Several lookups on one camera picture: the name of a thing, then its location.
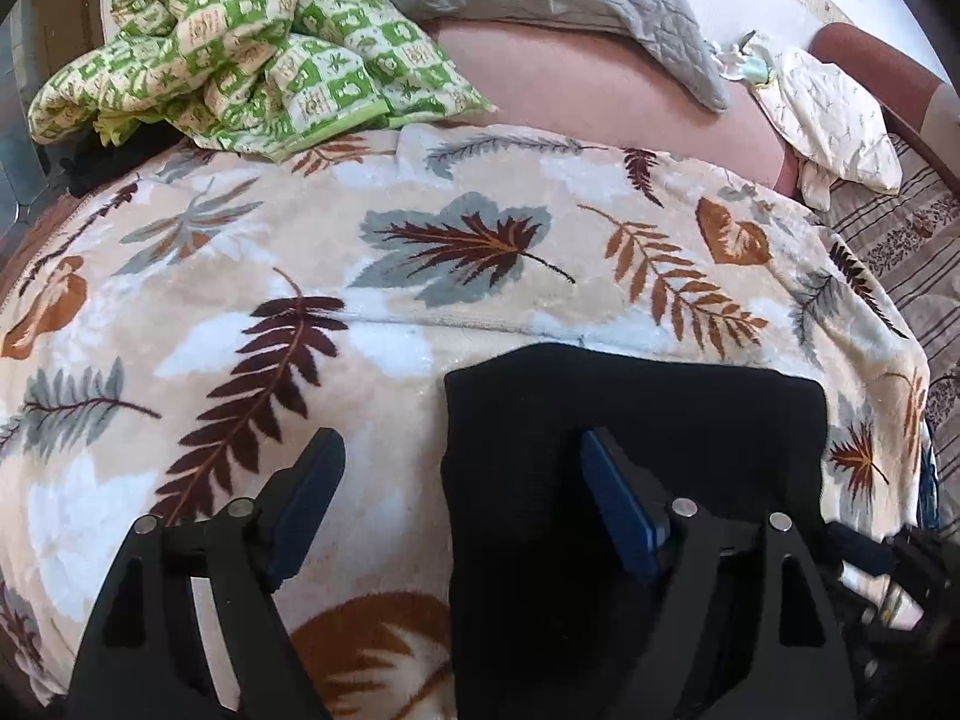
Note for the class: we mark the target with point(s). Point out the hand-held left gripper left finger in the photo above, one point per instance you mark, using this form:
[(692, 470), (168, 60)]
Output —
[(307, 510)]

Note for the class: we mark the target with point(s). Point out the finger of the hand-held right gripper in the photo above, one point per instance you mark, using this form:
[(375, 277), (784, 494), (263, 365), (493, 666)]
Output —
[(859, 547)]

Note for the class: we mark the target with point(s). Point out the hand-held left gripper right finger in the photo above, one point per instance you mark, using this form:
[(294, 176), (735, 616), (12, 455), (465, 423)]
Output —
[(622, 510)]

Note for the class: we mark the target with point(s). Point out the black pants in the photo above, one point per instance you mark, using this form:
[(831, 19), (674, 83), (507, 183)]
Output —
[(525, 502)]

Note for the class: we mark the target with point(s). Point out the leaf printed plush blanket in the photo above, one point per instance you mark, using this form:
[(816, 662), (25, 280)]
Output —
[(262, 255)]

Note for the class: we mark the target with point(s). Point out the striped brown cloth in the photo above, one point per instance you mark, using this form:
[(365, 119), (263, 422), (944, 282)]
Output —
[(922, 255)]

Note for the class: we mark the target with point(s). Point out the dark cloth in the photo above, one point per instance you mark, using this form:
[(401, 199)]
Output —
[(112, 165)]

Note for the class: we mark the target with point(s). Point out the white floral cloth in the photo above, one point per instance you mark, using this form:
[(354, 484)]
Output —
[(832, 120)]

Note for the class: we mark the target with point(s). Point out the pink bed sheet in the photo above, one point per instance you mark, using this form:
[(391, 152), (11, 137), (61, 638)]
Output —
[(585, 82)]

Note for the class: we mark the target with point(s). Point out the leaded glass window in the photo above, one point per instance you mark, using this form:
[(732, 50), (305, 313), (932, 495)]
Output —
[(19, 165)]

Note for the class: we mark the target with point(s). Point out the green patterned quilt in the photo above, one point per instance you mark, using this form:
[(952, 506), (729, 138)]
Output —
[(247, 37)]

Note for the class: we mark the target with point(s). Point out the brown headboard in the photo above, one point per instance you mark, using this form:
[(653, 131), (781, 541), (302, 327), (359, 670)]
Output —
[(877, 60)]

